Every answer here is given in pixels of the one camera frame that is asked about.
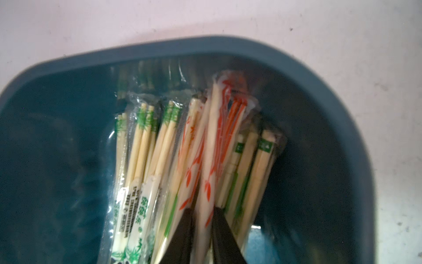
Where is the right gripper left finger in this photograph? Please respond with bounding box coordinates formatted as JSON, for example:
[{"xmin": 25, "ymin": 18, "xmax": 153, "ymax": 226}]
[{"xmin": 160, "ymin": 209, "xmax": 194, "ymax": 264}]

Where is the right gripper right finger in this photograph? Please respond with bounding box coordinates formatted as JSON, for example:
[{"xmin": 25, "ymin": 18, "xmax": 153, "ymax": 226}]
[{"xmin": 211, "ymin": 207, "xmax": 247, "ymax": 264}]

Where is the green label chopstick pack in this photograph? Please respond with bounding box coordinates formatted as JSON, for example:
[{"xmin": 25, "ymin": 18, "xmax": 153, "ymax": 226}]
[{"xmin": 233, "ymin": 129, "xmax": 287, "ymax": 248}]

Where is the red print chopstick pack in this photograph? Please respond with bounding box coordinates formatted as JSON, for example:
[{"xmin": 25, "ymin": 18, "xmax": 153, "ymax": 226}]
[{"xmin": 190, "ymin": 70, "xmax": 248, "ymax": 264}]

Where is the teal storage box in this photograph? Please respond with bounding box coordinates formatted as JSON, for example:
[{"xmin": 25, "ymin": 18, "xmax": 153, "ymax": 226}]
[{"xmin": 1, "ymin": 36, "xmax": 374, "ymax": 264}]

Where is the green band chopstick pack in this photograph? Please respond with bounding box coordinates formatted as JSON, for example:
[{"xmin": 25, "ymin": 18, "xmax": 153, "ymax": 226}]
[{"xmin": 125, "ymin": 100, "xmax": 182, "ymax": 264}]

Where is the green print chopstick pack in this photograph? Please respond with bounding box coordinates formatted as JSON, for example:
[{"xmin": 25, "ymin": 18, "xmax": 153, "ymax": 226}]
[{"xmin": 109, "ymin": 100, "xmax": 158, "ymax": 264}]

